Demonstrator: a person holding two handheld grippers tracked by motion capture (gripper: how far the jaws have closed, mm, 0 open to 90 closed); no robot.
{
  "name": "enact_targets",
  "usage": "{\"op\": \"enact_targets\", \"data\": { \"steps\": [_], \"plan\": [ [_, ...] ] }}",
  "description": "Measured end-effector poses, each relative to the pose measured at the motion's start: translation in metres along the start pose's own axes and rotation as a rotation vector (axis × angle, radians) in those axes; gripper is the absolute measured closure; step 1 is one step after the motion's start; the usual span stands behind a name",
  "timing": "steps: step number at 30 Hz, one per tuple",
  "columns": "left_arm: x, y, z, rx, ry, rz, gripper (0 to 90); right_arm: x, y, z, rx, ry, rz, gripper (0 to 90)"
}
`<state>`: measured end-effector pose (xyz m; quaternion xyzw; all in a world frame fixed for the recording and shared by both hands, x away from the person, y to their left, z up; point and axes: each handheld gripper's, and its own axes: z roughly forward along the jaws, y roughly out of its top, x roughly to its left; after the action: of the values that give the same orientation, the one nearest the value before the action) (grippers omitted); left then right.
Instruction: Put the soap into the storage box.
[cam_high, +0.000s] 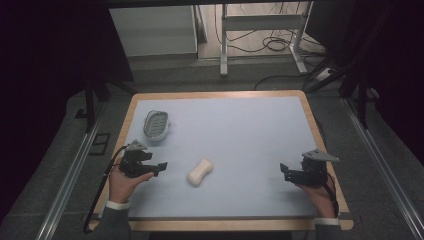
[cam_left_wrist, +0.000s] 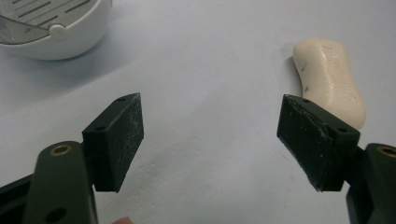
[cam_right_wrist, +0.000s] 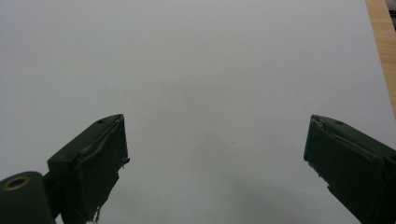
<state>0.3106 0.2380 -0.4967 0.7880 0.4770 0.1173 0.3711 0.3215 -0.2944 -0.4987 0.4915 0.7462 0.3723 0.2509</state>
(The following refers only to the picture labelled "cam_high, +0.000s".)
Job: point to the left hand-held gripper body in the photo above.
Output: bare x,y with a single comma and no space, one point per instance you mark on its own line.
133,163

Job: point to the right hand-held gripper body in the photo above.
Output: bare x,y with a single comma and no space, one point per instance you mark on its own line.
311,170

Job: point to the white soap bar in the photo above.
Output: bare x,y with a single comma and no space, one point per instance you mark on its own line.
200,172

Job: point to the grey oval soap dish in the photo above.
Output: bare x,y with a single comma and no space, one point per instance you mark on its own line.
156,124

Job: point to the person's left hand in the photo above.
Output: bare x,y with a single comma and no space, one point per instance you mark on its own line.
122,186

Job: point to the person's right hand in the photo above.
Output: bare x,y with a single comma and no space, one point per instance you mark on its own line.
320,198

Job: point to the light blue table mat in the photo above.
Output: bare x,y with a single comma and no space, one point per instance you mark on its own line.
233,140

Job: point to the black metal stand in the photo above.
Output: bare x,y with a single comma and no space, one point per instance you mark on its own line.
361,100
90,96

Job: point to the white power strip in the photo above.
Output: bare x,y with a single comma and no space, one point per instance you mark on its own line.
324,74

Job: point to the white cabinet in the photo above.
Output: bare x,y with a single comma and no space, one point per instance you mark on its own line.
153,30

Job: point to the black floor bracket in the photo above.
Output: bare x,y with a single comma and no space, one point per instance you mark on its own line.
100,144

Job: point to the silver floor rail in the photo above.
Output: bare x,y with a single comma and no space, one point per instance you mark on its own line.
383,166
66,186

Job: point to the white metal desk frame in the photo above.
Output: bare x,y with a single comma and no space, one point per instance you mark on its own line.
263,22

